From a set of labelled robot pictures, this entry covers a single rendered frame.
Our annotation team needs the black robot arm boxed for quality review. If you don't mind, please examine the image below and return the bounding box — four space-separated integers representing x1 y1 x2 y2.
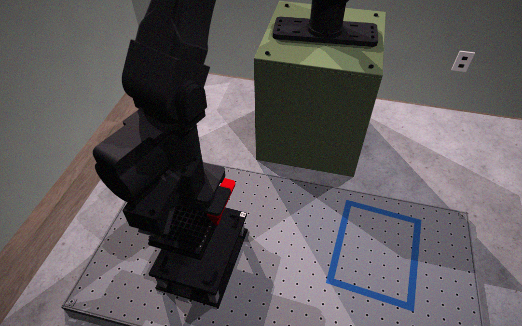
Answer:
93 0 378 237

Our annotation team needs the blue tape outline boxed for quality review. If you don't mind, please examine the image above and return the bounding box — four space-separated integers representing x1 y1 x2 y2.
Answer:
326 200 421 311

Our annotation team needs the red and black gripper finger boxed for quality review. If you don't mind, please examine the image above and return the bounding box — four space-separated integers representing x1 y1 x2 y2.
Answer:
206 178 235 226

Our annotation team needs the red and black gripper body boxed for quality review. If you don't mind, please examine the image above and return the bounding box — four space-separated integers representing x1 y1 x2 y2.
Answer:
169 150 231 216

